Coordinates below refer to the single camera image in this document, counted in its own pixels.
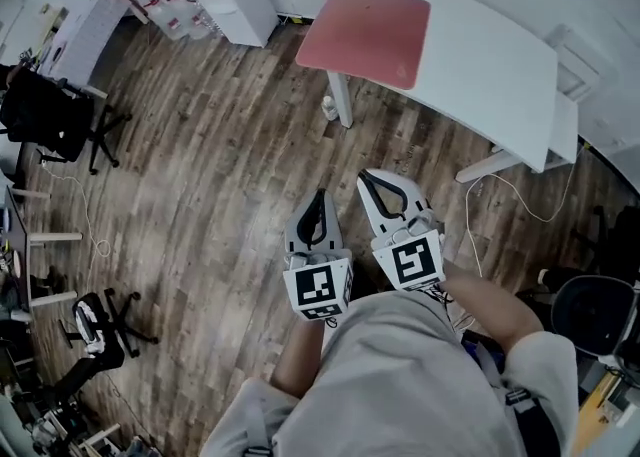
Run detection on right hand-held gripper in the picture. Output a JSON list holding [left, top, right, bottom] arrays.
[[357, 169, 448, 293]]

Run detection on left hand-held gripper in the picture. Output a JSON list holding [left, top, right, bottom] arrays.
[[282, 188, 355, 322]]

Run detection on red desk mat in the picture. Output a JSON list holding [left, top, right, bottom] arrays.
[[294, 0, 432, 91]]

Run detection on person's left forearm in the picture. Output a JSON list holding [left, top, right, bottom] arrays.
[[272, 317, 334, 399]]

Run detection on person's right forearm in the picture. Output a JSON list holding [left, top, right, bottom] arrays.
[[442, 264, 545, 361]]

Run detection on person's gray shirt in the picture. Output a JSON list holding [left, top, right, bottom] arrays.
[[199, 289, 581, 457]]

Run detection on white desk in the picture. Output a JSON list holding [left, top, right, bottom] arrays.
[[294, 0, 581, 184]]

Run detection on gray shell office chair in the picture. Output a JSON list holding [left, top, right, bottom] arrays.
[[551, 274, 637, 359]]

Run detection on black office chair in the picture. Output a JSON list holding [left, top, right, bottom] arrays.
[[52, 288, 160, 396], [0, 64, 134, 176]]

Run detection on clear plastic bags with red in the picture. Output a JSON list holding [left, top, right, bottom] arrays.
[[164, 0, 204, 41]]

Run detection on yellow box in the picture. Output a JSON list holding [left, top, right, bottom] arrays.
[[574, 369, 634, 454]]

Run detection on white grid panel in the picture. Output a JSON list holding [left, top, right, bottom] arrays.
[[49, 0, 132, 87]]

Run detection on white floor cable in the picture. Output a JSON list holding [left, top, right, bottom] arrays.
[[38, 157, 112, 259], [464, 144, 581, 277]]

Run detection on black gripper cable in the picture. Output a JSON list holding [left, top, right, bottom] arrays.
[[429, 284, 476, 331]]

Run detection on gray backpack strap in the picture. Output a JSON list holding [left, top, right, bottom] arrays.
[[239, 394, 274, 457]]

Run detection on white wall unit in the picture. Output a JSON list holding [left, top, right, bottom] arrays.
[[543, 23, 601, 102]]

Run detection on black backpack strap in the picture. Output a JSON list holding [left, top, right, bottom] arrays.
[[504, 387, 561, 457]]

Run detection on clear water jug red handle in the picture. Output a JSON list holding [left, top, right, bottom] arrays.
[[143, 0, 169, 31]]

